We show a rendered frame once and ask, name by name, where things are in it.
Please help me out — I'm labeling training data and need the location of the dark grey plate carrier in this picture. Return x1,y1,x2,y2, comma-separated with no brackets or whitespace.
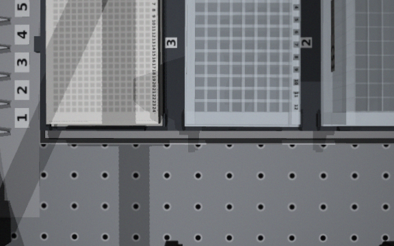
34,0,394,131

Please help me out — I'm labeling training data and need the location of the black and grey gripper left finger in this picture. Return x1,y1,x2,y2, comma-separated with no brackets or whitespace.
165,241,183,246

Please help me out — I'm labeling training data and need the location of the grey flat base plate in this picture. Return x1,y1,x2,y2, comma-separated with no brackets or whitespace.
6,131,394,246

